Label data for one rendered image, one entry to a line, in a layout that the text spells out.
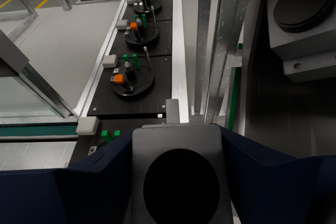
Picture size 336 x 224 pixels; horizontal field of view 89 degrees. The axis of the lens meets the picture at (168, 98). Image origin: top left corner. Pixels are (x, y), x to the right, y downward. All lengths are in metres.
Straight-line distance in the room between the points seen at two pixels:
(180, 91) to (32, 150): 0.46
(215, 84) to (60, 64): 0.84
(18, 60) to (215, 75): 0.34
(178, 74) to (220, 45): 0.40
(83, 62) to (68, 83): 0.14
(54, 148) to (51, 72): 0.45
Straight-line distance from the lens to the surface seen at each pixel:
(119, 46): 0.72
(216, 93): 0.24
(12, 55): 0.40
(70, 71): 0.90
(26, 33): 1.40
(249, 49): 0.17
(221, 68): 0.21
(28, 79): 0.48
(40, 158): 0.61
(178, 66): 0.60
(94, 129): 0.48
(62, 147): 0.59
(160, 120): 0.45
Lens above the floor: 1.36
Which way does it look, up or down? 52 degrees down
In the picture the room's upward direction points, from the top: 9 degrees counter-clockwise
